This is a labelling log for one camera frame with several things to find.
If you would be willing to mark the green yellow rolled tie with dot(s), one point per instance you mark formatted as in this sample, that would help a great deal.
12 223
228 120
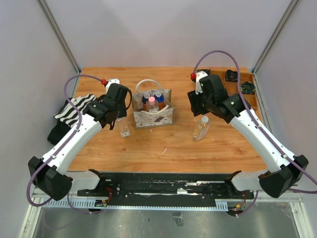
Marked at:
247 88

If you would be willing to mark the right aluminium frame post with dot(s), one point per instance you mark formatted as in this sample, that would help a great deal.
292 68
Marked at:
293 4

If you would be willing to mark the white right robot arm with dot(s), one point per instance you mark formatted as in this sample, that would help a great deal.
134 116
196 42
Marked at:
282 166

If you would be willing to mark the clear bottle dark cap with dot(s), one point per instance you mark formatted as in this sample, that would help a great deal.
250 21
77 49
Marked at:
122 125

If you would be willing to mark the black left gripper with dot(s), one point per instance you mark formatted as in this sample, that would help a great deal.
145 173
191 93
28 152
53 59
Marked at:
123 111

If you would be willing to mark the printed canvas tote bag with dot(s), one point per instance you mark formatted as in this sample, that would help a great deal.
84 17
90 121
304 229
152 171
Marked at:
142 119

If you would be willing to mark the wooden divided tray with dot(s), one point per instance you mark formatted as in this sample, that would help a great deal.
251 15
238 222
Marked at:
232 87

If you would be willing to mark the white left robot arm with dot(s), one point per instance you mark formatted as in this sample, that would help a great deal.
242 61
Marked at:
49 173

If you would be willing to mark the clear bottle white cap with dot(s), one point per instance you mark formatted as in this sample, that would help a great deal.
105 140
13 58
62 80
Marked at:
201 128

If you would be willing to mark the bright blue pump bottle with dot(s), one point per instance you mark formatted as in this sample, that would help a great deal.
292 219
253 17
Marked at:
160 99

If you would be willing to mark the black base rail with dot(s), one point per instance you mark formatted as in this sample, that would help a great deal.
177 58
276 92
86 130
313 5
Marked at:
164 189

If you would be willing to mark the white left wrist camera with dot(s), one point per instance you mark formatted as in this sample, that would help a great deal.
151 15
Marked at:
110 82

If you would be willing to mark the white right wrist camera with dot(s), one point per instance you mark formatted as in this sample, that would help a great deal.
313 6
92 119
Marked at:
198 84

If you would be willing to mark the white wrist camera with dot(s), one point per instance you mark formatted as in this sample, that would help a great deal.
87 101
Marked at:
110 82
198 84

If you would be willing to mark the dark blue pump bottle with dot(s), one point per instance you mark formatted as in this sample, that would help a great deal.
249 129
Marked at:
145 98

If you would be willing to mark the clear bottle pink cap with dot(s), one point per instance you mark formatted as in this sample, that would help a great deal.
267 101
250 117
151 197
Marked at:
152 105

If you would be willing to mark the left aluminium frame post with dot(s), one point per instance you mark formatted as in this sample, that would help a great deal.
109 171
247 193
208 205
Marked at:
58 33

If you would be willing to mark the aluminium frame post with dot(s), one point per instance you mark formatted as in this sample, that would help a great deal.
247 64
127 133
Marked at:
293 4
58 33

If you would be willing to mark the black white striped cloth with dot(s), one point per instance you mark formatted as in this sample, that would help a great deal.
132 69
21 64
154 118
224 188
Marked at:
66 117

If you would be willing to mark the dark green rolled tie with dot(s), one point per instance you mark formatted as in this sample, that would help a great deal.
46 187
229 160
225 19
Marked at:
207 71

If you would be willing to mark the black rolled tie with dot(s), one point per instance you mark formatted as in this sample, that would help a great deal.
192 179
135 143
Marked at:
231 76

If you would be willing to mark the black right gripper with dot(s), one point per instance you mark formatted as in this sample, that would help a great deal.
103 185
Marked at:
193 99

